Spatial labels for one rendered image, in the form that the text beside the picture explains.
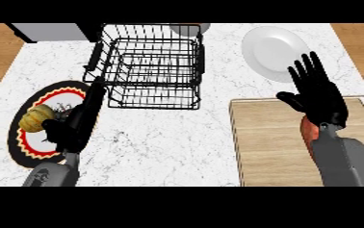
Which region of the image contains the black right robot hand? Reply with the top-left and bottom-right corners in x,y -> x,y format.
274,51 -> 348,130

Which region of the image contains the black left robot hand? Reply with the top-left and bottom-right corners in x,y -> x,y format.
41,76 -> 107,154

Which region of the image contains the orange sweet potato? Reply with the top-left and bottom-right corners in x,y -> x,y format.
298,115 -> 319,156

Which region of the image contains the pale wooden tray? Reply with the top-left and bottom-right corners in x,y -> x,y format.
229,95 -> 364,188

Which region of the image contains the yellow squash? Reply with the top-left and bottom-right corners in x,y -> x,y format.
17,104 -> 56,134

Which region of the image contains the black red patterned round placemat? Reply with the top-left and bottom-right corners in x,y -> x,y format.
5,80 -> 98,169

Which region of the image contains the white round plate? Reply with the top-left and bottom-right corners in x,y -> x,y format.
239,25 -> 313,84

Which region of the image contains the grey black appliance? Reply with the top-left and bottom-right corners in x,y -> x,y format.
4,23 -> 106,44

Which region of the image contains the grey round bowl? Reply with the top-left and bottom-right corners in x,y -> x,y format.
168,23 -> 211,38

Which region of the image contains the black tiered wire basket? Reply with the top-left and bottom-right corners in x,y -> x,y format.
82,23 -> 205,111

